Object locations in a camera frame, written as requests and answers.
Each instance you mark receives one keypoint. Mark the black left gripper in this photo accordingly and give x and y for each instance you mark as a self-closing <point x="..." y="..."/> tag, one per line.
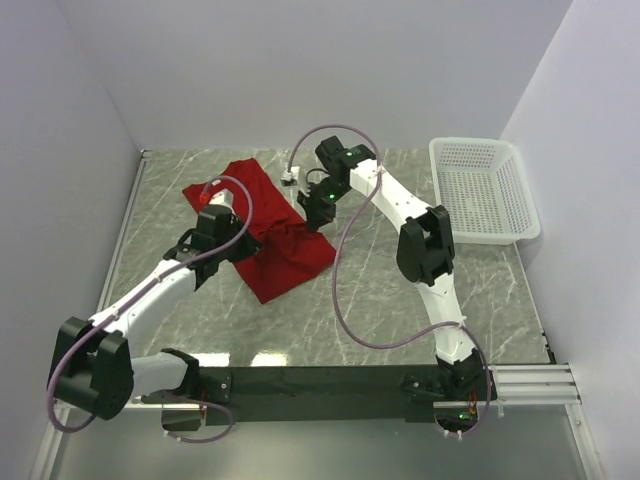
<point x="250" y="247"/>

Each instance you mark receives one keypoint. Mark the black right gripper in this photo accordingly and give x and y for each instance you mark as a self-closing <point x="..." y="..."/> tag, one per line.
<point x="316" y="215"/>

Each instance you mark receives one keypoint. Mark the red t shirt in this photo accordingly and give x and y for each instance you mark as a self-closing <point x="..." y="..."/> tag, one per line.
<point x="291" y="254"/>

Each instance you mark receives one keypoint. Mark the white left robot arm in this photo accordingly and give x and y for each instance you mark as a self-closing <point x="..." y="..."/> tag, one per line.
<point x="92" y="367"/>

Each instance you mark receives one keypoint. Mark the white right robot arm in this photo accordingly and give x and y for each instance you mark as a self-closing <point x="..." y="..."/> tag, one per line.
<point x="424" y="255"/>

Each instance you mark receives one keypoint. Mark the aluminium table edge strip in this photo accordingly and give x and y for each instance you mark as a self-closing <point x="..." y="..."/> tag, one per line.
<point x="107" y="288"/>

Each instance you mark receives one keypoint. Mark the white plastic basket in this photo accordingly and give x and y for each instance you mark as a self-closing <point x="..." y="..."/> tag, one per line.
<point x="483" y="186"/>

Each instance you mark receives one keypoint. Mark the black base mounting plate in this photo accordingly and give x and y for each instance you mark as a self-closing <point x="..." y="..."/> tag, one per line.
<point x="370" y="392"/>

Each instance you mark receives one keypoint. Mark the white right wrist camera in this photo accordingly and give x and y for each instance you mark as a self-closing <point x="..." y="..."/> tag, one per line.
<point x="290" y="177"/>

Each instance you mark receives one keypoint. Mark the aluminium frame rail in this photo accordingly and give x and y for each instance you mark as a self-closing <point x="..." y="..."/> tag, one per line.
<point x="536" y="385"/>

